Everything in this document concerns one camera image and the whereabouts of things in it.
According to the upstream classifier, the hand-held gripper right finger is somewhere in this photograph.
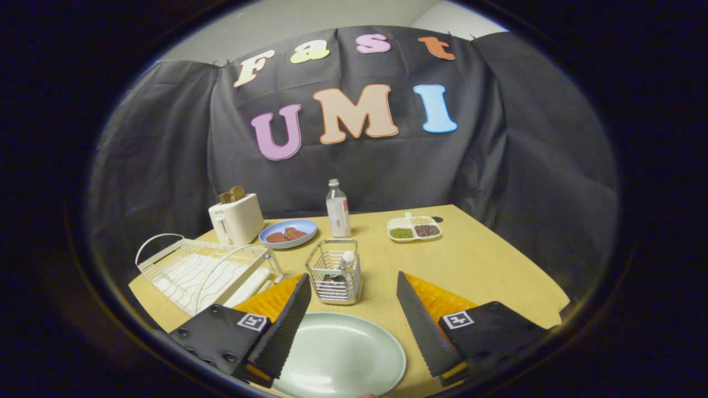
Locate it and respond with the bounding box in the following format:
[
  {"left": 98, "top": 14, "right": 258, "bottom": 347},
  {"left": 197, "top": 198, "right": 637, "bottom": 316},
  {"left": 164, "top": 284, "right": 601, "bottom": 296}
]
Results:
[{"left": 397, "top": 271, "right": 548, "bottom": 386}]

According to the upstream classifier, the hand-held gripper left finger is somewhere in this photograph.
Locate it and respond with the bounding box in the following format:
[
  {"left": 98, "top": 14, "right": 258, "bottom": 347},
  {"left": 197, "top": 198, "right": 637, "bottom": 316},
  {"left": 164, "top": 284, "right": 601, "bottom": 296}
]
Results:
[{"left": 169, "top": 274, "right": 312, "bottom": 387}]

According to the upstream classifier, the pale green plate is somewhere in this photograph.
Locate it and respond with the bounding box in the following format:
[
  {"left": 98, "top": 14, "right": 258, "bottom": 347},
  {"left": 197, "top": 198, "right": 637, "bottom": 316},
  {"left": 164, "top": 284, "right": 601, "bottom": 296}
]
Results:
[{"left": 271, "top": 312, "right": 407, "bottom": 398}]

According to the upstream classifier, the silver wire basket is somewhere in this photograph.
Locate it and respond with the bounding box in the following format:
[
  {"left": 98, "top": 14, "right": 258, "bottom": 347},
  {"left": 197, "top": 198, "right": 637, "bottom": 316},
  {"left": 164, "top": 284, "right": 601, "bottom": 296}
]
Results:
[{"left": 305, "top": 239, "right": 362, "bottom": 306}]

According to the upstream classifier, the white handled spoon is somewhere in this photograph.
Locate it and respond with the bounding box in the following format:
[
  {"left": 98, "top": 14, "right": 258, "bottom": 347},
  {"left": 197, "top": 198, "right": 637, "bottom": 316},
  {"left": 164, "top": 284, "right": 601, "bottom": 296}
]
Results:
[{"left": 326, "top": 251, "right": 356, "bottom": 289}]

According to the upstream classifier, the white wire dish rack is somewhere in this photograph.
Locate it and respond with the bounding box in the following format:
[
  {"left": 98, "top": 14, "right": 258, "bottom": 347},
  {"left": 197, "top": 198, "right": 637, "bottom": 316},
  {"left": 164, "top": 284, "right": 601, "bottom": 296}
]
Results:
[{"left": 135, "top": 233, "right": 284, "bottom": 317}]

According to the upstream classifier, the blue plate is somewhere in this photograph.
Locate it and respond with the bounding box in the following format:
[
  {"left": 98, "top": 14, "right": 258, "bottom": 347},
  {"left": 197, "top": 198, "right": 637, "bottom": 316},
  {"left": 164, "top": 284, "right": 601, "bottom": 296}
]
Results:
[{"left": 258, "top": 219, "right": 318, "bottom": 250}]

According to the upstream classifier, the white divided tray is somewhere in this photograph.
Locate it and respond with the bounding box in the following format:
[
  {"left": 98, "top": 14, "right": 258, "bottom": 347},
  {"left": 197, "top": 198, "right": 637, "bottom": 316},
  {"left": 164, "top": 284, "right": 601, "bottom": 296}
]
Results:
[{"left": 387, "top": 212, "right": 443, "bottom": 243}]

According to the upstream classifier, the white toaster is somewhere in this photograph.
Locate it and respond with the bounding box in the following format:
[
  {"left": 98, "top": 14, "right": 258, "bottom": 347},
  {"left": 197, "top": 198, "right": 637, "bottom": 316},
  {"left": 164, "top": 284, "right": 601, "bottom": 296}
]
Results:
[{"left": 209, "top": 193, "right": 265, "bottom": 246}]

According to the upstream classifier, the clear plastic bottle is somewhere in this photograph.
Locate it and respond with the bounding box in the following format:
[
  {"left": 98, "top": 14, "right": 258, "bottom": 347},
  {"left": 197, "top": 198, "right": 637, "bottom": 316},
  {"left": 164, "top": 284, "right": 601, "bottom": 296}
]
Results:
[{"left": 326, "top": 179, "right": 351, "bottom": 238}]

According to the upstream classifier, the black backdrop cloth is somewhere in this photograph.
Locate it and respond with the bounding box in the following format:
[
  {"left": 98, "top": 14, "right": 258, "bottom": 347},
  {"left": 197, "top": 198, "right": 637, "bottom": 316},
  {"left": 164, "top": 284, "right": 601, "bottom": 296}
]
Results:
[{"left": 88, "top": 25, "right": 618, "bottom": 299}]

